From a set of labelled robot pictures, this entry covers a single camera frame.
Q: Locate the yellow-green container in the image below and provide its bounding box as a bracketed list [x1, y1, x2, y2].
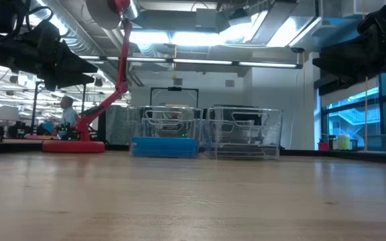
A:
[337, 135, 351, 151]

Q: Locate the person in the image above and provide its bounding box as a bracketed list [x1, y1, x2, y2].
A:
[58, 96, 79, 137]

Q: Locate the clear plastic bin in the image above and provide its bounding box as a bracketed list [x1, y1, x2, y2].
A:
[127, 105, 203, 159]
[202, 106, 284, 161]

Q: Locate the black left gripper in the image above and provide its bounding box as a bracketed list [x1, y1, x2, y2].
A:
[11, 18, 99, 92]

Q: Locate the white lampshade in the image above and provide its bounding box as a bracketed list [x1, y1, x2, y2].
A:
[0, 106, 21, 122]

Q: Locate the long ceiling light fixture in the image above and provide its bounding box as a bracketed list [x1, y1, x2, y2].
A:
[78, 55, 304, 70]

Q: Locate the blue jewel case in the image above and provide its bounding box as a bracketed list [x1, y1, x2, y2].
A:
[131, 150, 200, 159]
[131, 143, 200, 151]
[131, 136, 200, 145]

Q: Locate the grey jewel case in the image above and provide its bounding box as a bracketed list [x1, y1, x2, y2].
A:
[214, 143, 279, 150]
[214, 149, 279, 155]
[214, 153, 280, 160]

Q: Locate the black aluminium table frame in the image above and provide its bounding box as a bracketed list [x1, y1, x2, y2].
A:
[0, 139, 386, 165]

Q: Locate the red desk lamp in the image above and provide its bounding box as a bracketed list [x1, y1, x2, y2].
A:
[42, 0, 141, 154]

